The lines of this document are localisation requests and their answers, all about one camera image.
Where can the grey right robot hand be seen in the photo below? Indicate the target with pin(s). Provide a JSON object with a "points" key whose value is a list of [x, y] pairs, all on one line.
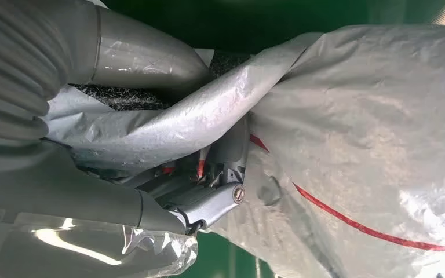
{"points": [[211, 209]]}

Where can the clear plastic hand cover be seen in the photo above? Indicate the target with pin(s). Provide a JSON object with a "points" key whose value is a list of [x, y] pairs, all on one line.
{"points": [[149, 249]]}

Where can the ribbed grey right arm sleeve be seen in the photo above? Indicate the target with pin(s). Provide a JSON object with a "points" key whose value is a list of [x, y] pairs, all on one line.
{"points": [[11, 69]]}

